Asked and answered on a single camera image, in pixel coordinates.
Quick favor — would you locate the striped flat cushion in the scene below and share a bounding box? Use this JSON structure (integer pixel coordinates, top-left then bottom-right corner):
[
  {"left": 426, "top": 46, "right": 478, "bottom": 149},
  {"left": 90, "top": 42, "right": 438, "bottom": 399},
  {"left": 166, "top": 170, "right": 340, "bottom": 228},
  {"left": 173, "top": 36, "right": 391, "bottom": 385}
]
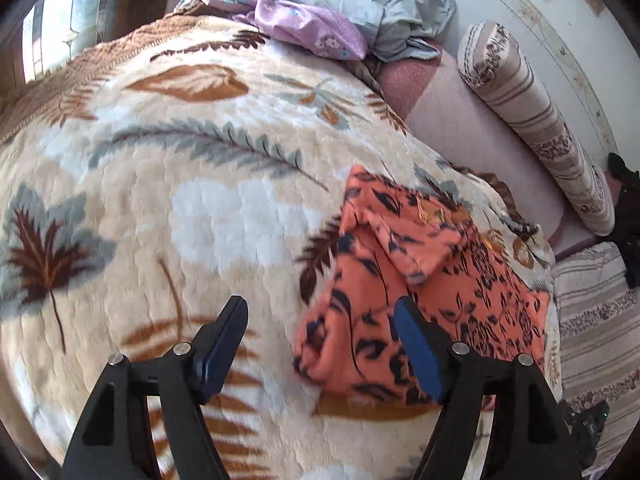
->
[{"left": 552, "top": 243, "right": 639, "bottom": 477}]

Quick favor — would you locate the black cloth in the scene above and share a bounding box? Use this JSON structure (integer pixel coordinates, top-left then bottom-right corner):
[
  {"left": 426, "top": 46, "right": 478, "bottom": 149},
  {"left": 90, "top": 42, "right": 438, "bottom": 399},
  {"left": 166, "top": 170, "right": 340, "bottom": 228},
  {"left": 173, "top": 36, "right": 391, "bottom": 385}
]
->
[{"left": 608, "top": 153, "right": 640, "bottom": 289}]

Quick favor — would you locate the striped bolster pillow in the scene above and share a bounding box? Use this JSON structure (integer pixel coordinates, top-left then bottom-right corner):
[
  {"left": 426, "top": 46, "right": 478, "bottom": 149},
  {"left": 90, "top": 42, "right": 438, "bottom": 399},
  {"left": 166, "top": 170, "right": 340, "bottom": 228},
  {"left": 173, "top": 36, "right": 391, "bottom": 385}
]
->
[{"left": 458, "top": 21, "right": 615, "bottom": 237}]

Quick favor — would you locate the purple floral cloth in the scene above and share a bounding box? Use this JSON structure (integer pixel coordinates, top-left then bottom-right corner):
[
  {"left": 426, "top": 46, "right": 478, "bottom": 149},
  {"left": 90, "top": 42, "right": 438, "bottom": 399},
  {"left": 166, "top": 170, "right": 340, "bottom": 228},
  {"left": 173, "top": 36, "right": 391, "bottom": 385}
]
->
[{"left": 200, "top": 0, "right": 369, "bottom": 61}]

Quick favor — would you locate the orange floral garment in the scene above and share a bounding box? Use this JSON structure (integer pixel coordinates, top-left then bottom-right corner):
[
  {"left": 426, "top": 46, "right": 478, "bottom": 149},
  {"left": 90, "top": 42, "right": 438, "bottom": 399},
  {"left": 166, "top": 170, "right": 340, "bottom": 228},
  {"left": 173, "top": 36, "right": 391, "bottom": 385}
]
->
[{"left": 293, "top": 165, "right": 549, "bottom": 405}]

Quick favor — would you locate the cream leaf-pattern blanket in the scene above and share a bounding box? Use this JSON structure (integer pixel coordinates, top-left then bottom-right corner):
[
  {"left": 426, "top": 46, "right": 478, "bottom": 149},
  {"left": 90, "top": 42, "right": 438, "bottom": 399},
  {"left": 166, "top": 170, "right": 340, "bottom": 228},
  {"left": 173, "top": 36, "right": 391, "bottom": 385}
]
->
[{"left": 1, "top": 16, "right": 560, "bottom": 479}]

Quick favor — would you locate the window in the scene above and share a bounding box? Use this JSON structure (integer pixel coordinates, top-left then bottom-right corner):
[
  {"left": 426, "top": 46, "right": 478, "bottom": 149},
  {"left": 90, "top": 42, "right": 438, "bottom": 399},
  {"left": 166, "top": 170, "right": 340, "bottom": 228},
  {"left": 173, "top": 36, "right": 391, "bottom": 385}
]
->
[{"left": 22, "top": 0, "right": 116, "bottom": 81}]

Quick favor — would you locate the pink bed sheet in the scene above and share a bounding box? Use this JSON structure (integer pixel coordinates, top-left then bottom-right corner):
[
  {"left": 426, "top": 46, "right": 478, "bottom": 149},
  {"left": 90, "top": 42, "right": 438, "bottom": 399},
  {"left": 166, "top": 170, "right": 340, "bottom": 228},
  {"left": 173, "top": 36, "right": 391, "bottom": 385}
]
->
[{"left": 376, "top": 52, "right": 598, "bottom": 260}]

